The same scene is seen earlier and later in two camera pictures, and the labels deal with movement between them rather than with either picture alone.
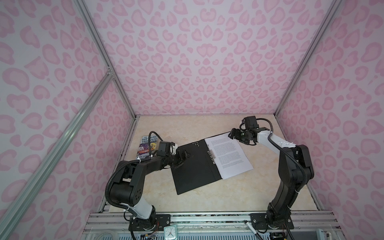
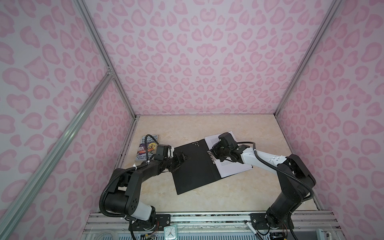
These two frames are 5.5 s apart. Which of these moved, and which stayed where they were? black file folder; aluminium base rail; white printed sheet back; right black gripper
Moved: right black gripper
Stayed: aluminium base rail; black file folder; white printed sheet back
